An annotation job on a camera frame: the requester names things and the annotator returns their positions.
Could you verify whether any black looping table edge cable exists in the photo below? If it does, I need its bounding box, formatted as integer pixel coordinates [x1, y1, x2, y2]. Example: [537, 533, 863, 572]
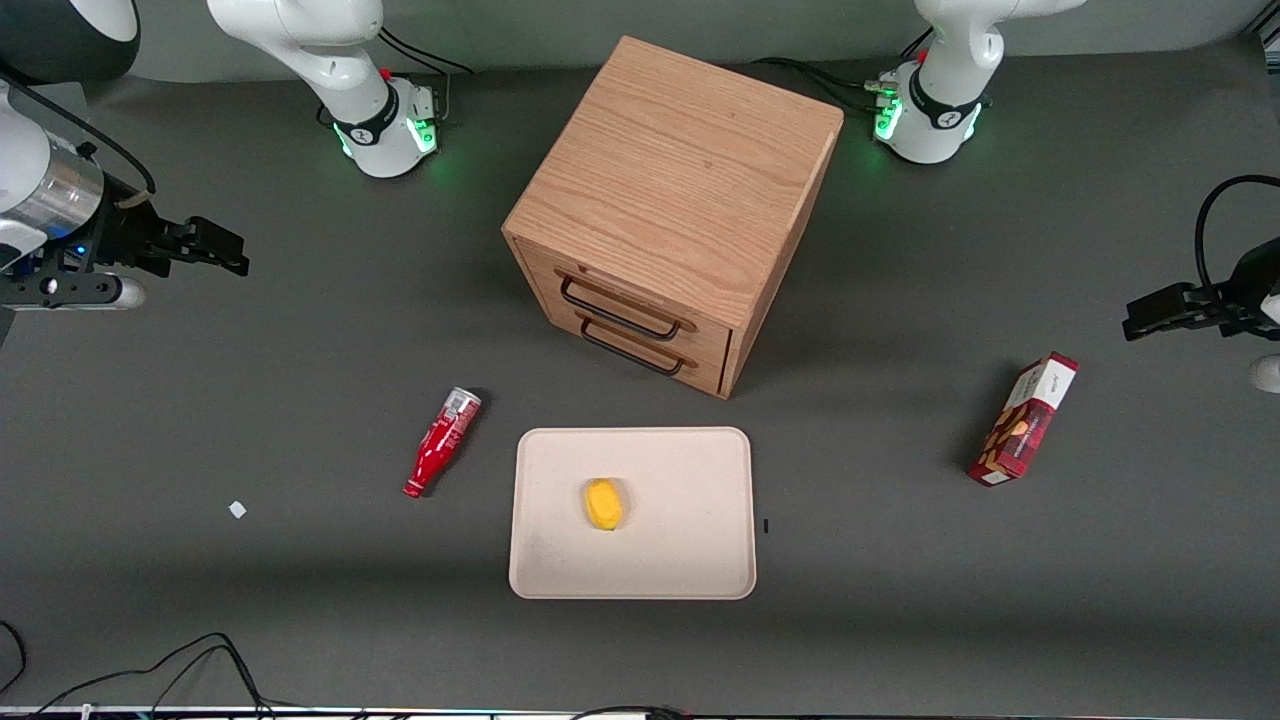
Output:
[0, 620, 301, 720]

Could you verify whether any wooden drawer with longer handle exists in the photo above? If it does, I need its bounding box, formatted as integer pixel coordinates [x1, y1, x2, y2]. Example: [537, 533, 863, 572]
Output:
[515, 240, 737, 369]

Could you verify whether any wooden drawer cabinet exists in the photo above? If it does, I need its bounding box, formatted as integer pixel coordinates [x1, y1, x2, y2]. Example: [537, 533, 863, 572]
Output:
[502, 36, 845, 401]

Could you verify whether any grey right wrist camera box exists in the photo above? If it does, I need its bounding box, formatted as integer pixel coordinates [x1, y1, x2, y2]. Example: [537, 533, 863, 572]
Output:
[0, 272, 148, 312]

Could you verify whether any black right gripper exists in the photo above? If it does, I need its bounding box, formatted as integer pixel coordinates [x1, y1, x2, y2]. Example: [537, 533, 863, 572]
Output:
[75, 196, 251, 281]

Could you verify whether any black left arm base cable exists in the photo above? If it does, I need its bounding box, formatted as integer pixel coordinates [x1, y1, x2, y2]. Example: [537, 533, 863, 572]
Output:
[750, 56, 907, 115]

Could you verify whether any long black drawer handle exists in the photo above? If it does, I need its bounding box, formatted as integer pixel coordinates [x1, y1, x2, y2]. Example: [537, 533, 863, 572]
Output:
[559, 274, 685, 342]

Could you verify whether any black arm base cable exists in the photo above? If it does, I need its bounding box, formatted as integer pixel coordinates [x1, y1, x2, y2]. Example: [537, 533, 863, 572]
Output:
[750, 56, 907, 115]
[376, 26, 476, 127]

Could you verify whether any black right arm wrist cable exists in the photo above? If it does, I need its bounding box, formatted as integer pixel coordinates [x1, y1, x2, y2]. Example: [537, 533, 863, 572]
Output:
[0, 66, 157, 197]

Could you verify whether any black left arm wrist cable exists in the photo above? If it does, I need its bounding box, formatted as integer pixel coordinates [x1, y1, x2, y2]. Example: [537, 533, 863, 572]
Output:
[1194, 174, 1280, 293]

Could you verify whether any black short table edge cable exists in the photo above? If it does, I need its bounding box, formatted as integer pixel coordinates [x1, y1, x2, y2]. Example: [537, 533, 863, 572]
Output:
[568, 704, 693, 720]

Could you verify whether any red coke bottle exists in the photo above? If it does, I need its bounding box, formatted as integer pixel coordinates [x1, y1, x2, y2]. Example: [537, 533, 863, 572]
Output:
[403, 387, 484, 499]

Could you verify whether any black arm wrist cable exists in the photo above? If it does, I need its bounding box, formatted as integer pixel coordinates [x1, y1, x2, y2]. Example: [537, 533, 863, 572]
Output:
[0, 66, 157, 197]
[1194, 174, 1280, 293]

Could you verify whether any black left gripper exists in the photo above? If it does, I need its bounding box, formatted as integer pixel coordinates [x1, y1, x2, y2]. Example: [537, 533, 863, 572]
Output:
[1122, 238, 1280, 344]

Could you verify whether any wooden drawer with shorter handle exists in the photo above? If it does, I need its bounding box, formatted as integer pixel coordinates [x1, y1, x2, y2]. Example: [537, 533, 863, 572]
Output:
[540, 296, 733, 397]

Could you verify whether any yellow lemon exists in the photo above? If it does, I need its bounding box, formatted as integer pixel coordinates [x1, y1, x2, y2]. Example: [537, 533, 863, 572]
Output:
[583, 478, 626, 533]

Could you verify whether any red cookie box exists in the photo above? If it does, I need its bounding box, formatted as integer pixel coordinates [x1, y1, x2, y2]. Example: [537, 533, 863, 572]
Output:
[966, 352, 1081, 488]

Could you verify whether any beige plastic tray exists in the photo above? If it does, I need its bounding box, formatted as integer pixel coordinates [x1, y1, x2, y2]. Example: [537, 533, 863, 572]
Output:
[508, 427, 758, 601]

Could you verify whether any black right arm base cable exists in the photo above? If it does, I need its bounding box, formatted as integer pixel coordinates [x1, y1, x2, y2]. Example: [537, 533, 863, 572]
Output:
[376, 26, 476, 127]

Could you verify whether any short black drawer handle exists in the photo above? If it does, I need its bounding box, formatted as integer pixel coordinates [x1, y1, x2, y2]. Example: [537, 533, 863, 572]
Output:
[579, 317, 692, 378]

